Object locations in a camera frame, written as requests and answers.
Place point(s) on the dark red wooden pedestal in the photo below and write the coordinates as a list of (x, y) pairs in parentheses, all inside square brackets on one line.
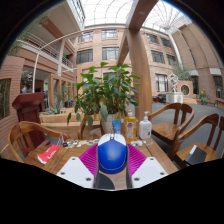
[(30, 110)]

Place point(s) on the white pump bottle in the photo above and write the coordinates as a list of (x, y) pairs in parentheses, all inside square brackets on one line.
[(145, 128)]

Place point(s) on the yellow flowering plant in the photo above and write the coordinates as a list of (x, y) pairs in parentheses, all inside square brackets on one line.
[(203, 97)]

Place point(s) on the green plant in white pot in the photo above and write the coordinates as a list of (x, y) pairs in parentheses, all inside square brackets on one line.
[(106, 90)]

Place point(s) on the wooden armchair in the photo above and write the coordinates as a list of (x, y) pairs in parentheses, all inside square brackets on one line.
[(20, 133), (181, 155), (81, 128), (166, 128)]

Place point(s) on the blue and white computer mouse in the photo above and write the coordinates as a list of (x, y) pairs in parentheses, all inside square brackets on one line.
[(112, 156)]

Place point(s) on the red and white bag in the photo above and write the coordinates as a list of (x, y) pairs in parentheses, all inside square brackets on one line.
[(48, 154)]

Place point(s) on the spiky agave plant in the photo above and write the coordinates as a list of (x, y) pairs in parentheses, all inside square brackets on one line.
[(57, 106)]

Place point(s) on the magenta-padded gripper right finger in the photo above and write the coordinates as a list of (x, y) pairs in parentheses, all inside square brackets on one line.
[(150, 171)]

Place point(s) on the yellow liquid bottle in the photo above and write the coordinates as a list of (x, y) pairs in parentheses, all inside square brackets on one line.
[(130, 128)]

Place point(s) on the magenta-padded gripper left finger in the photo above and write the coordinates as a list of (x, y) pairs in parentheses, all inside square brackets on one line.
[(75, 171)]

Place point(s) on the white statue on plinth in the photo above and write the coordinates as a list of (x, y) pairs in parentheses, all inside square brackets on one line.
[(174, 93)]

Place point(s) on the small white packet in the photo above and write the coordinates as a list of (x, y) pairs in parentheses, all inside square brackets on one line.
[(136, 143)]

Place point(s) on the blue squeeze tube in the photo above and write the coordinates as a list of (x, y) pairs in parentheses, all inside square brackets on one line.
[(117, 126)]

